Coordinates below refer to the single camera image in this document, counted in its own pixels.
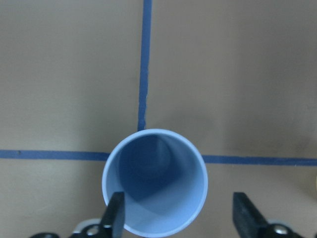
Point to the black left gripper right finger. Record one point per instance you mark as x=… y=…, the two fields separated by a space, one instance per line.
x=247 y=219

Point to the light blue plastic cup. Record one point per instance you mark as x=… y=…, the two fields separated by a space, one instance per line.
x=164 y=179

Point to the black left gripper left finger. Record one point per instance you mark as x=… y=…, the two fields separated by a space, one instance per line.
x=112 y=222

